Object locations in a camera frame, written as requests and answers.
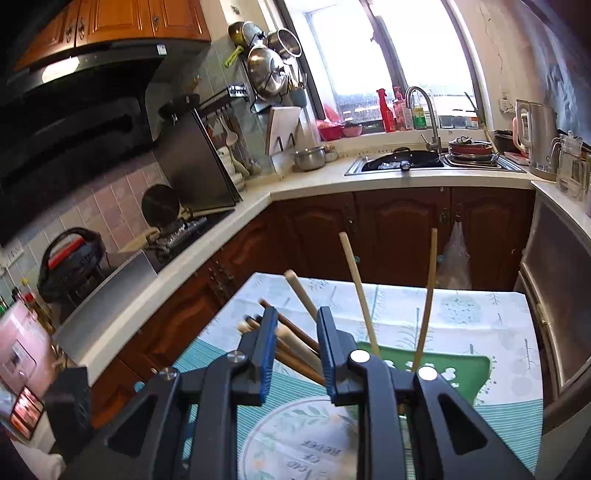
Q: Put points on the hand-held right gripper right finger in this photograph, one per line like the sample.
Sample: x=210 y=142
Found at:
x=325 y=355

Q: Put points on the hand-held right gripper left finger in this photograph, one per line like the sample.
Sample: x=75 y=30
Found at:
x=268 y=350

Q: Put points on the pale chopstick red striped end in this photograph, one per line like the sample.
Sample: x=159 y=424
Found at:
x=300 y=295
x=358 y=286
x=300 y=367

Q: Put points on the dark brown wooden chopstick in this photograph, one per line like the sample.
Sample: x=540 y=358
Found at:
x=288 y=325

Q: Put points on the bamboo chopstick black red end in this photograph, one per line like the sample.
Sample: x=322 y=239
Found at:
x=427 y=300

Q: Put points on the green plastic utensil holder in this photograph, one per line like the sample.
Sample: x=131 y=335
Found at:
x=443 y=369

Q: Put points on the pink box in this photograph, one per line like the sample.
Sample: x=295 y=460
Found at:
x=18 y=341

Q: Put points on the amber oil bottle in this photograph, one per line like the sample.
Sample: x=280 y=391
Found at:
x=32 y=307

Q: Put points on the steel splash guard sheet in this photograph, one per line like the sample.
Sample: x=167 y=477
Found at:
x=106 y=300

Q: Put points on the black red countertop appliance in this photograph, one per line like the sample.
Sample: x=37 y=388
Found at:
x=69 y=267

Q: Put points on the gas stove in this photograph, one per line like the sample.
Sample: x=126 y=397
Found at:
x=184 y=235

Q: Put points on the hanging plastic bag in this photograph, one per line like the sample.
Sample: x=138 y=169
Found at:
x=455 y=258

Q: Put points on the white kitchen countertop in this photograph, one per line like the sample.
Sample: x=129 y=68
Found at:
x=300 y=184

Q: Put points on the wooden spatula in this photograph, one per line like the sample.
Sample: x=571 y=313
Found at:
x=138 y=242

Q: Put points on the round black pan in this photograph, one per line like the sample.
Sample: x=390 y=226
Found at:
x=159 y=205

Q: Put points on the small steel pot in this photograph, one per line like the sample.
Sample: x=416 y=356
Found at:
x=309 y=159

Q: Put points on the dark metal splash panel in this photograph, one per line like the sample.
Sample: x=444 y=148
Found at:
x=194 y=157

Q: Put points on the black pan with lid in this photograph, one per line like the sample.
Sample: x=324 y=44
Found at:
x=401 y=159

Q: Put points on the white hanging ladle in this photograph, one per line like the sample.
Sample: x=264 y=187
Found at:
x=229 y=134

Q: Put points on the white cutting board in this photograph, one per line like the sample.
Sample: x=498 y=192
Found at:
x=284 y=129

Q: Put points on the red plastic bowl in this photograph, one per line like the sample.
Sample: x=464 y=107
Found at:
x=330 y=131

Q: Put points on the pink plastic bowl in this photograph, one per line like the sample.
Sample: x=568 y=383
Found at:
x=352 y=129

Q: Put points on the steel cabinet glass door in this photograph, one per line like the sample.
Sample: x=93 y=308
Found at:
x=558 y=300

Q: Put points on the red spray bottle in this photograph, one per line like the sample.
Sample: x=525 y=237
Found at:
x=384 y=110

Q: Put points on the stack of red dishes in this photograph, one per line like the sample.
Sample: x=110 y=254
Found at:
x=471 y=150

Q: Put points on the pink bottle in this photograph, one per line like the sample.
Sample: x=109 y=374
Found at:
x=400 y=110

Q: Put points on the green dish soap bottle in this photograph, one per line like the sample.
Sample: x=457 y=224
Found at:
x=419 y=115

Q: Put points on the teal hanging utensil cup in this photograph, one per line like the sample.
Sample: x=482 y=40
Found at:
x=299 y=94

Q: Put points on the steel kitchen sink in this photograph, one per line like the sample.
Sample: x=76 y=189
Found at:
x=508 y=166

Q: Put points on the steel kitchen faucet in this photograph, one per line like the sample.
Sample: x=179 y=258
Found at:
x=427 y=110

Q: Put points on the hanging steel wok lid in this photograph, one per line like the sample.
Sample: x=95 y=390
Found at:
x=265 y=69

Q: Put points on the black range hood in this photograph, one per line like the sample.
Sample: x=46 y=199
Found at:
x=69 y=115

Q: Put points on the steel electric kettle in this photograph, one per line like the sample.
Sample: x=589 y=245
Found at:
x=538 y=138

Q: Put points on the hanging steel pot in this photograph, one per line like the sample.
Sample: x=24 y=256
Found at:
x=286 y=44

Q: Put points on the glass pitcher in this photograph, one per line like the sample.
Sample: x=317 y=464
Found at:
x=572 y=161

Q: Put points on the kitchen window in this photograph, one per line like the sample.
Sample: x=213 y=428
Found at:
x=415 y=46

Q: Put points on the wall hook rail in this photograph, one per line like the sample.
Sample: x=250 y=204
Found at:
x=221 y=97

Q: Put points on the wall socket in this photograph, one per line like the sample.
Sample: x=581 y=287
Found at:
x=506 y=104

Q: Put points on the orange wooden wall cabinets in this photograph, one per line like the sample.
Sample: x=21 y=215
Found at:
x=115 y=18

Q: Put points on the clear plastic wall sheet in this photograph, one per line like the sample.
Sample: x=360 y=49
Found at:
x=558 y=69

